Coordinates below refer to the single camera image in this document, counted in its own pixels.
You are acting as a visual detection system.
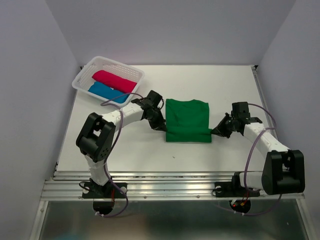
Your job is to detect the white perforated plastic basket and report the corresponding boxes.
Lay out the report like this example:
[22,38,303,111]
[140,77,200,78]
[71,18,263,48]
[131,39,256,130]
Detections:
[71,56,145,107]

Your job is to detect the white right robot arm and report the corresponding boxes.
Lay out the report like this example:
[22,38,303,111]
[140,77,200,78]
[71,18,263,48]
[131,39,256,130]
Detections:
[211,102,306,197]

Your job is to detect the aluminium frame rail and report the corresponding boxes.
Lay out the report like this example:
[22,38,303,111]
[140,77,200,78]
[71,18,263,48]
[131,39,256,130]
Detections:
[39,171,306,201]

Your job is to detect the rolled red t shirt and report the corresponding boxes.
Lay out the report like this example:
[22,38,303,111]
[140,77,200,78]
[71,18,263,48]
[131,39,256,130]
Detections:
[92,70,137,93]

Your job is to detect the green t shirt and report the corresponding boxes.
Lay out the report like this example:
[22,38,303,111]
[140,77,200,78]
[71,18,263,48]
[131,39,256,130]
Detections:
[165,98,212,144]

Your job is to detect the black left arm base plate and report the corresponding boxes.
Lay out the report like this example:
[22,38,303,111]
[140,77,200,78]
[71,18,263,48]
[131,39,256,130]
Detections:
[79,181,125,199]

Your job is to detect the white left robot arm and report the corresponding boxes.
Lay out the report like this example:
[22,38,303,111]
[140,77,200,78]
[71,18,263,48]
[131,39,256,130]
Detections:
[75,90,167,197]

